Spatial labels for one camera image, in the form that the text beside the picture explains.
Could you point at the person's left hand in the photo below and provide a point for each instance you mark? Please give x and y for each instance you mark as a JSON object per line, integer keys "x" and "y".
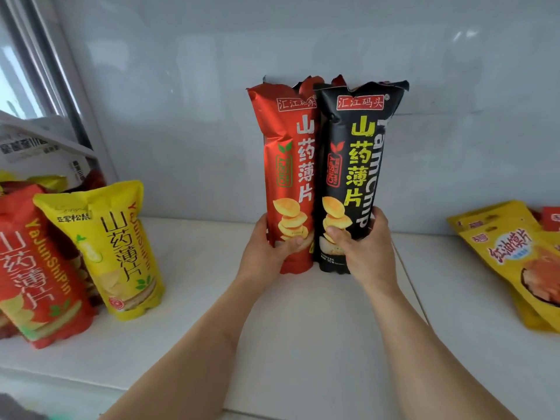
{"x": 258, "y": 262}

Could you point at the person's right hand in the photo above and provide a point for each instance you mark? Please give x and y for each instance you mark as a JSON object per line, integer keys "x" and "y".
{"x": 372, "y": 258}

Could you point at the person's right thumb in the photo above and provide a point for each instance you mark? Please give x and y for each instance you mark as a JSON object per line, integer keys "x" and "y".
{"x": 337, "y": 238}

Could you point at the person's left thumb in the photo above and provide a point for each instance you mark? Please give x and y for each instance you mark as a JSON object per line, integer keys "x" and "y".
{"x": 297, "y": 246}

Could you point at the tall black chip bag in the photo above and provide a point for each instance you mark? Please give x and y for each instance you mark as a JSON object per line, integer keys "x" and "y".
{"x": 358, "y": 161}

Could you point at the tall red chip bag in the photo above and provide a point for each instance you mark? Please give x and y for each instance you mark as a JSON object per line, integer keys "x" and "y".
{"x": 284, "y": 161}

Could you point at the person's right forearm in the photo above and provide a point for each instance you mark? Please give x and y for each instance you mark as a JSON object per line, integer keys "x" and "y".
{"x": 420, "y": 345}

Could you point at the person's left forearm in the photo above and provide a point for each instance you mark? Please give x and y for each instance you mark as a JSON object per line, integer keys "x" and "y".
{"x": 197, "y": 349}

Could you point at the torn red chip bag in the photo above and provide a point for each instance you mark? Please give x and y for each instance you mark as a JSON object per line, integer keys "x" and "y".
{"x": 337, "y": 81}

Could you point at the yellow snack pouch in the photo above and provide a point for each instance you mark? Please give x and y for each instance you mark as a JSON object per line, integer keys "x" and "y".
{"x": 494, "y": 214}
{"x": 520, "y": 266}

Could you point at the wide yellow chip bag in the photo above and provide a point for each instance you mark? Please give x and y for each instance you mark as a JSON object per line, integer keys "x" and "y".
{"x": 109, "y": 249}

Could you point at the dark red snack bag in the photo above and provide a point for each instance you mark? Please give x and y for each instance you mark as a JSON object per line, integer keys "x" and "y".
{"x": 94, "y": 179}

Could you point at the small red packet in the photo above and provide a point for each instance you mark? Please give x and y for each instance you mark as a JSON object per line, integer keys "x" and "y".
{"x": 552, "y": 218}

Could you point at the crumpled yellow snack bag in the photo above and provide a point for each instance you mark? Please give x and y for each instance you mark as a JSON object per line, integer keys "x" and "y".
{"x": 48, "y": 182}

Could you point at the wide red chip bag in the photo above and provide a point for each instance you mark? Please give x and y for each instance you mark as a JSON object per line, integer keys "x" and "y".
{"x": 35, "y": 275}

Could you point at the white printed cardboard box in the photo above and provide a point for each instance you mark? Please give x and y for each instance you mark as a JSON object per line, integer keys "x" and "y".
{"x": 39, "y": 148}

